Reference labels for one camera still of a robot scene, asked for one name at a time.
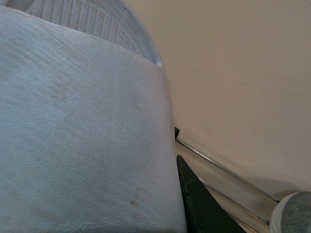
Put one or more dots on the light blue slipper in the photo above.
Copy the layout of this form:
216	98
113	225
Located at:
86	122

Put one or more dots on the black metal shoe rack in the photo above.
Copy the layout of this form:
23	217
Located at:
246	203

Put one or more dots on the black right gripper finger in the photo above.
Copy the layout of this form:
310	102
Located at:
203	213

